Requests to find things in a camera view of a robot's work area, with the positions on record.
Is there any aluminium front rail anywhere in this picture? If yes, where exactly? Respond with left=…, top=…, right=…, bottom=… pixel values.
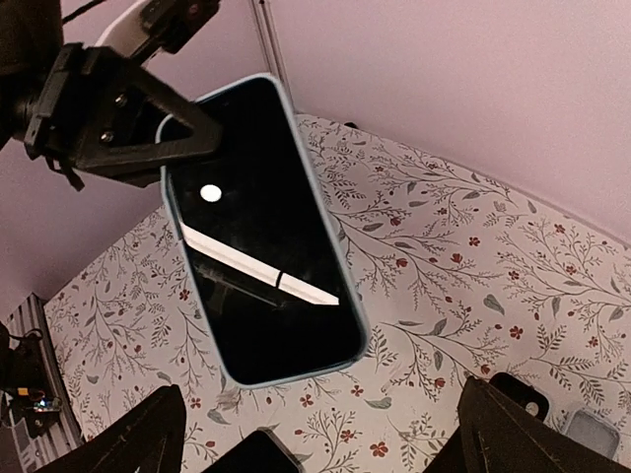
left=1, top=294, right=83, bottom=473

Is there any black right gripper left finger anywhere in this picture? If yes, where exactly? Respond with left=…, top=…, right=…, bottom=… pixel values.
left=39, top=384, right=186, bottom=473

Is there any floral table mat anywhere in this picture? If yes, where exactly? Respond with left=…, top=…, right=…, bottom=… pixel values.
left=45, top=114, right=630, bottom=472

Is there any black phone case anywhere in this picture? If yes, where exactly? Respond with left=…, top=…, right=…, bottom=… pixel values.
left=489, top=372, right=550, bottom=422

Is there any light blue case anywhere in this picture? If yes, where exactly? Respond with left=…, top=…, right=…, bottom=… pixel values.
left=563, top=409, right=620, bottom=459

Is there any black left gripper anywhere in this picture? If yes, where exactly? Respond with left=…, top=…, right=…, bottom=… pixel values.
left=24, top=43, right=222, bottom=190

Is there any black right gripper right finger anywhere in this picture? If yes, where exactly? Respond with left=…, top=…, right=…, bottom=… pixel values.
left=426, top=376, right=626, bottom=472

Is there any bare phone dark screen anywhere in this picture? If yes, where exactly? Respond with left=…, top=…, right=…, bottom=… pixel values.
left=204, top=429, right=304, bottom=473

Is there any aluminium left corner post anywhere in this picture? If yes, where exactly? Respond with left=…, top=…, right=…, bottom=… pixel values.
left=250, top=0, right=292, bottom=101

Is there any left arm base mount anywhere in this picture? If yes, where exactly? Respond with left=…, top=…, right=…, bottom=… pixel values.
left=1, top=324, right=63, bottom=439

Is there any light blue cased phone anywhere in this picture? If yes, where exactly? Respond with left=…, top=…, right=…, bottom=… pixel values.
left=162, top=74, right=369, bottom=387

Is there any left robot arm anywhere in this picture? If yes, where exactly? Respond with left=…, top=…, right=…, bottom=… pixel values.
left=1, top=1, right=222, bottom=189

